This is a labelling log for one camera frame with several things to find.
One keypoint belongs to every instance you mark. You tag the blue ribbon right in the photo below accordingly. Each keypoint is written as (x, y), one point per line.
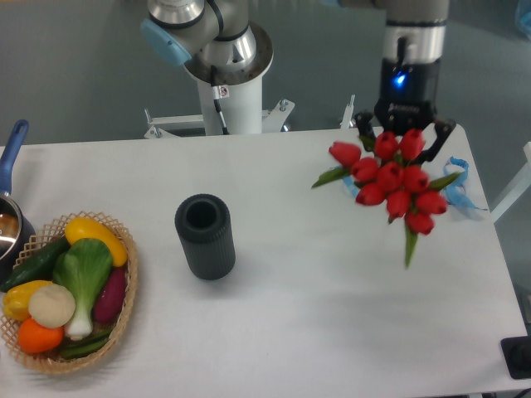
(455, 192)

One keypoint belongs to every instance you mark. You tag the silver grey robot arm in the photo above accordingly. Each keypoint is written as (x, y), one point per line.
(227, 55)

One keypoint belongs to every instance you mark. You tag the yellow squash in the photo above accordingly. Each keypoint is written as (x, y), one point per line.
(86, 228)

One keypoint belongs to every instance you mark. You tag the green pea pods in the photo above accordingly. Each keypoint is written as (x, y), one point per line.
(86, 346)

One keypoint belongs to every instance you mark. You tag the orange fruit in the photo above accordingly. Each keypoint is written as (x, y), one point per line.
(33, 338)

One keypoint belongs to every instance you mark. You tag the purple sweet potato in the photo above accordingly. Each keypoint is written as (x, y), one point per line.
(109, 303)

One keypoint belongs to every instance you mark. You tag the dark green cucumber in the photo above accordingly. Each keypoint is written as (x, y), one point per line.
(38, 266)

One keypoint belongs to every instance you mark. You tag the woven wicker basket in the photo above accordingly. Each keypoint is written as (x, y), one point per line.
(52, 363)

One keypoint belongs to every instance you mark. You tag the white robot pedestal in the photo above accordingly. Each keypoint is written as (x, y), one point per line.
(226, 109)

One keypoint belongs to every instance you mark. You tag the cream white onion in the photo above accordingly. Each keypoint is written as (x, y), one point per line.
(52, 306)

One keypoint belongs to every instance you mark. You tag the yellow bell pepper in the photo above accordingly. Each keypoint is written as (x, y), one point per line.
(16, 300)

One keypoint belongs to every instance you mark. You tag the blue ribbon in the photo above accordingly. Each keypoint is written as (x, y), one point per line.
(350, 186)
(455, 192)

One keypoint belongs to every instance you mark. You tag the dark grey ribbed vase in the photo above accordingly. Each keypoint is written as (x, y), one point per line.
(203, 224)

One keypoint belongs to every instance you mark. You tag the blue handled saucepan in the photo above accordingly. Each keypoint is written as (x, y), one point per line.
(15, 227)

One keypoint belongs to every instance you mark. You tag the blue ribbon left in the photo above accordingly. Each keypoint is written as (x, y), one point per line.
(350, 186)

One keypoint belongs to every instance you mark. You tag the black device at edge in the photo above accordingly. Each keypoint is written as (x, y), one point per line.
(516, 352)

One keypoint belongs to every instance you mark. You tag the green bok choy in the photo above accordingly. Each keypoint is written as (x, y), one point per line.
(83, 270)

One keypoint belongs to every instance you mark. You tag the white frame at right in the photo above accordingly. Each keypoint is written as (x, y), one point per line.
(517, 186)

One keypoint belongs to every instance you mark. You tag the red tulip bouquet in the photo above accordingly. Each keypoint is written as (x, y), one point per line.
(392, 175)

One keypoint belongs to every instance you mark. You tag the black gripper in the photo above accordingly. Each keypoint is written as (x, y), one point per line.
(407, 101)

